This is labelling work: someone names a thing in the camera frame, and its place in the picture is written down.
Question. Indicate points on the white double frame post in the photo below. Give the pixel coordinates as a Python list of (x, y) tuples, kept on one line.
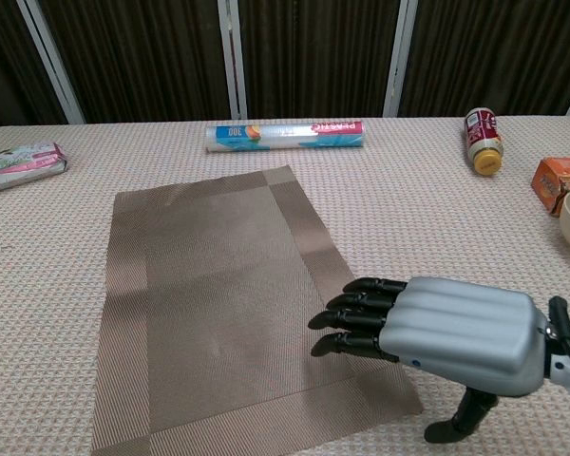
[(232, 62)]

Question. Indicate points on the beige checked tablecloth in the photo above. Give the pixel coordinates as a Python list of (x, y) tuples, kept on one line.
[(52, 261)]

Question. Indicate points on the brown woven placemat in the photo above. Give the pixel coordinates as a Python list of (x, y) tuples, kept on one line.
[(218, 294)]

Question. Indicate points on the plastic wrap roll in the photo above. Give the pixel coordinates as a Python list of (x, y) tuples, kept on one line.
[(285, 138)]

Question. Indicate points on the pink tissue pack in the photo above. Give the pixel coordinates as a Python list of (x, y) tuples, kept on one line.
[(19, 168)]

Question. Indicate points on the yellow capped bottle red label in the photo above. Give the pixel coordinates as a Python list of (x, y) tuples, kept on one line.
[(482, 138)]

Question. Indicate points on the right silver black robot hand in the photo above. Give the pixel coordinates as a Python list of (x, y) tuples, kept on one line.
[(465, 328)]

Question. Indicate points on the orange cardboard box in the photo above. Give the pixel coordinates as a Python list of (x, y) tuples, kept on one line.
[(551, 180)]

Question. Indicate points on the dark brown curtain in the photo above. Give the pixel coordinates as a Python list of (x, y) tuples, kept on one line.
[(147, 57)]

